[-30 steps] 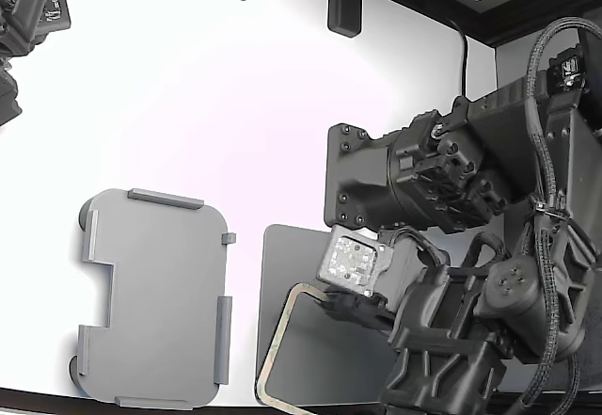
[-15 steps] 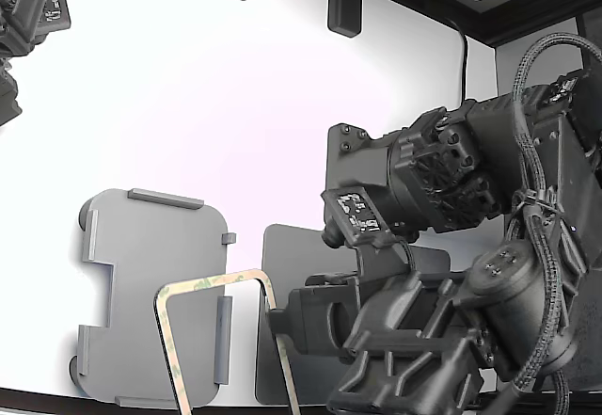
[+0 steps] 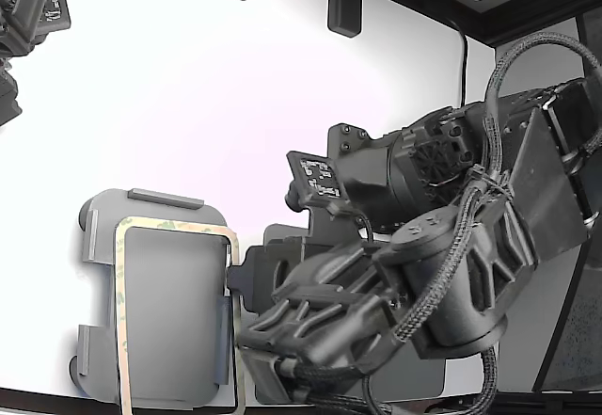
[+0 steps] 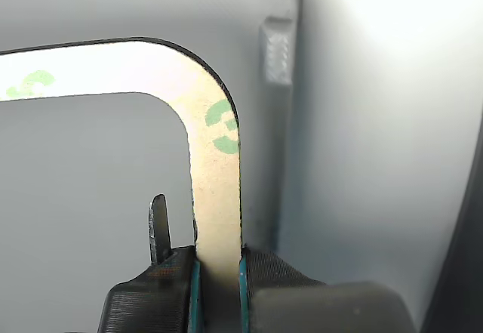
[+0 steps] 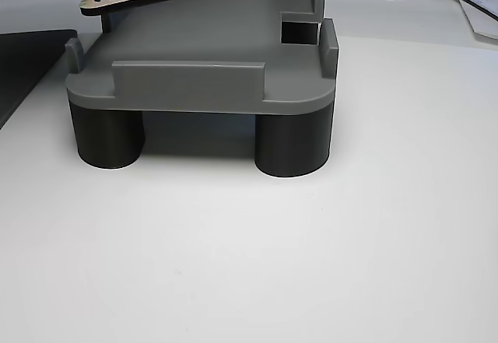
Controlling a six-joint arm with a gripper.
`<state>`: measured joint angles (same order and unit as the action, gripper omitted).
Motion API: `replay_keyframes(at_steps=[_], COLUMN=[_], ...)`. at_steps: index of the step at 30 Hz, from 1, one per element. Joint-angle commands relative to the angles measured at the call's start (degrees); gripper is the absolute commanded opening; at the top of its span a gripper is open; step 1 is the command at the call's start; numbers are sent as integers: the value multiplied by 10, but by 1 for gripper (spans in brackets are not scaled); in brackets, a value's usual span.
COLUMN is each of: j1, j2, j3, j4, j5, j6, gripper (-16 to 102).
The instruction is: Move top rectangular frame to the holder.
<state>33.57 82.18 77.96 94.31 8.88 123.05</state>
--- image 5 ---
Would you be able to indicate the grey flat mat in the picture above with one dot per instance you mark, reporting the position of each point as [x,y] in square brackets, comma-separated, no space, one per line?
[23,67]

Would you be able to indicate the white sheet with black edge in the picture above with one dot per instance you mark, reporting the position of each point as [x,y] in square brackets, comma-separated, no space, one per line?
[486,20]

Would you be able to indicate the grey holder with black feet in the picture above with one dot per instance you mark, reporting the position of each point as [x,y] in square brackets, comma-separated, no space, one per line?
[202,47]

